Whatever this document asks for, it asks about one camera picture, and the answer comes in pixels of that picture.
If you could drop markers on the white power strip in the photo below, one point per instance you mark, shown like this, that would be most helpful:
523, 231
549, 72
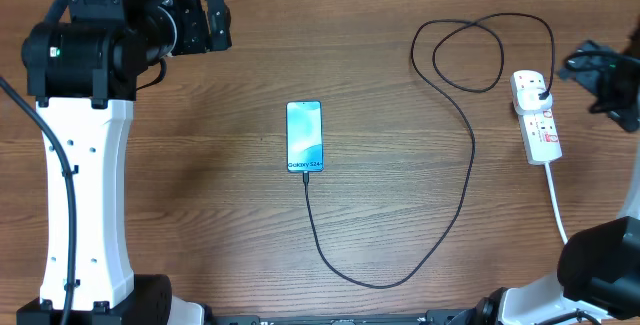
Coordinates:
539, 132

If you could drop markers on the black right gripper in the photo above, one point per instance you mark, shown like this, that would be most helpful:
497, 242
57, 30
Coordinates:
583, 61

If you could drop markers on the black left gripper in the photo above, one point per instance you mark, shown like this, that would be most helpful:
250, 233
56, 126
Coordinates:
198, 39

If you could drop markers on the white charger adapter plug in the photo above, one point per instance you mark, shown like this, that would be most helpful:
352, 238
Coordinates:
529, 101

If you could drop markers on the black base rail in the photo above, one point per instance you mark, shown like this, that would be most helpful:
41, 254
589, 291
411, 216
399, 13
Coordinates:
430, 317

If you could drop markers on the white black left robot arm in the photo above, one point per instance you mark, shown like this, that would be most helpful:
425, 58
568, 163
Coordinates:
83, 61

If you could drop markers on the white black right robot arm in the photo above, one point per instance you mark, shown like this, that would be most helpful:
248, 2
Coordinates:
597, 275

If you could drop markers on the blue smartphone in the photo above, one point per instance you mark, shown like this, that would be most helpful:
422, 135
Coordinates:
305, 149

